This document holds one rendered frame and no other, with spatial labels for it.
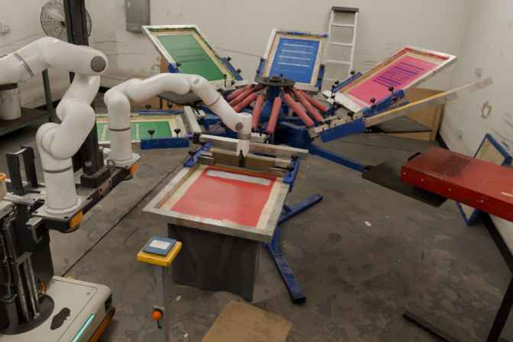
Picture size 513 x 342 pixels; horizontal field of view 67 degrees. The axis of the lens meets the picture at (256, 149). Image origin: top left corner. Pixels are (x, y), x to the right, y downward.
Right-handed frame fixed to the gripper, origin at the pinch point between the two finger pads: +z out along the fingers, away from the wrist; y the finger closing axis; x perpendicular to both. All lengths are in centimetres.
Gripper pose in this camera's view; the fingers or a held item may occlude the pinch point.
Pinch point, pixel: (243, 162)
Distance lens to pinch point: 217.4
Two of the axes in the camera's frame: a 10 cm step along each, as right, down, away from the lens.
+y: -2.3, 3.6, -9.0
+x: 9.7, 1.4, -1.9
